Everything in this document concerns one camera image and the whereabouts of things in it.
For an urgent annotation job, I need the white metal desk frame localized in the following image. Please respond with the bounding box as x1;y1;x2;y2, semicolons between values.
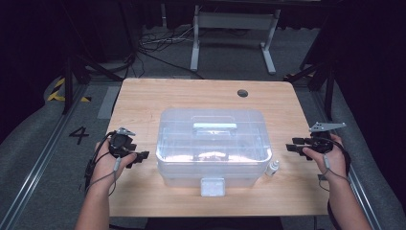
190;4;282;76

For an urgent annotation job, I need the left gripper grey wrist strap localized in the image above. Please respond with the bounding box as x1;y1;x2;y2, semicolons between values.
85;155;123;196

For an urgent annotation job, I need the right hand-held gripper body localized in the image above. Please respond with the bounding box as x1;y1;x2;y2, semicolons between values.
306;122;348;154

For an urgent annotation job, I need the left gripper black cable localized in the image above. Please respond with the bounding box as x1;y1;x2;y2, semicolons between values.
83;130;117;193

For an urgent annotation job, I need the bundle of floor cables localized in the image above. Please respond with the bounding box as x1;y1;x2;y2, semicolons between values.
137;25;205;81

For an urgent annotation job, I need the gripper grey wrist strap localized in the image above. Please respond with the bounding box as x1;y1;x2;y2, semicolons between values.
318;152;350;194
85;155;123;196

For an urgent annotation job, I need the person's right hand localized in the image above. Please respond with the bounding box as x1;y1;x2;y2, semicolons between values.
302;133;348;184

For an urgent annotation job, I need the small white bottle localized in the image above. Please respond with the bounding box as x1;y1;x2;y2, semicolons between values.
265;160;281;177

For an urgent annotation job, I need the right gripper grey wrist strap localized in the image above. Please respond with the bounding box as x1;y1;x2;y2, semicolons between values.
318;152;350;194

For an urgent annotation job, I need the person's left hand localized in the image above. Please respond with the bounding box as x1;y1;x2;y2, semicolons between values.
90;140;138;190

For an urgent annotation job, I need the clear plastic storage box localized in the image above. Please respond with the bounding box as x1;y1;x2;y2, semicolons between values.
155;108;273;197

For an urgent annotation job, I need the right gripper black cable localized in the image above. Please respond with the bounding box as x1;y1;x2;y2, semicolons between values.
326;139;352;230

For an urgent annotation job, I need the black metal stand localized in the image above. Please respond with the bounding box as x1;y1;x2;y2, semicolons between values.
61;54;124;115
283;60;337;121

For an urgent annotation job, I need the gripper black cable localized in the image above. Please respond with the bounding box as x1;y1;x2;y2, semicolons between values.
326;139;352;230
83;130;117;193

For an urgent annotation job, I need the metal floor rail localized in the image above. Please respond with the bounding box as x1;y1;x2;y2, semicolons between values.
310;89;383;230
0;84;89;230

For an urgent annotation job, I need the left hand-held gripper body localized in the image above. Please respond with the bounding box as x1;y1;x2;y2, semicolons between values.
108;127;138;160

